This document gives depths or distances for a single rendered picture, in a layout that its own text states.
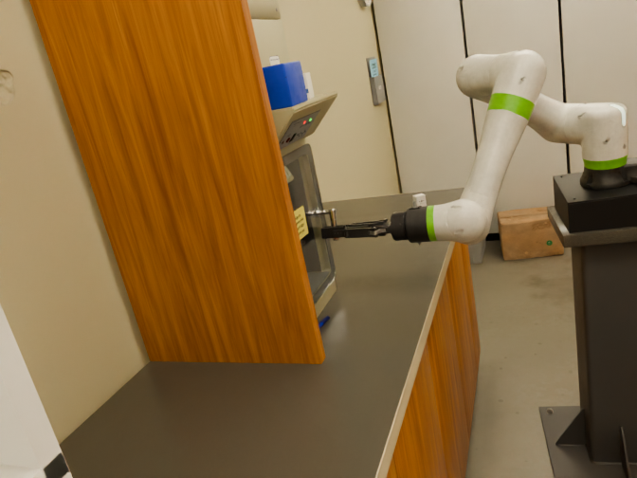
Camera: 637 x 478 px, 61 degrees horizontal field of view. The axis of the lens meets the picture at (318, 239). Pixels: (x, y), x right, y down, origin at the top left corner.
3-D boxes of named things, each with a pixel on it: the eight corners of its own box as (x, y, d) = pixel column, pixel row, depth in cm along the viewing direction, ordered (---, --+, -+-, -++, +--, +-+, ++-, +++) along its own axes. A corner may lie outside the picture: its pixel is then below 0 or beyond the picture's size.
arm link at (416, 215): (428, 248, 136) (434, 240, 144) (424, 202, 133) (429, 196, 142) (406, 249, 138) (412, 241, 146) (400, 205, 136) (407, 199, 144)
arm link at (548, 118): (558, 110, 189) (454, 47, 161) (602, 111, 175) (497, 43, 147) (546, 146, 190) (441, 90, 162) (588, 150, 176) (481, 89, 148)
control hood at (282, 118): (254, 161, 120) (244, 116, 117) (305, 135, 148) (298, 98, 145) (301, 154, 115) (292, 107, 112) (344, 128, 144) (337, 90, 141)
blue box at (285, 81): (251, 114, 118) (241, 72, 115) (269, 107, 127) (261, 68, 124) (292, 106, 114) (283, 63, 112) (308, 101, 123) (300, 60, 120)
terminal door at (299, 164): (296, 326, 133) (260, 169, 121) (334, 275, 160) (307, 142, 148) (300, 325, 133) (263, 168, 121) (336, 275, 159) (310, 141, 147)
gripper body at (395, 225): (409, 208, 144) (375, 211, 148) (402, 214, 136) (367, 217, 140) (412, 235, 145) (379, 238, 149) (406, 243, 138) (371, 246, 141)
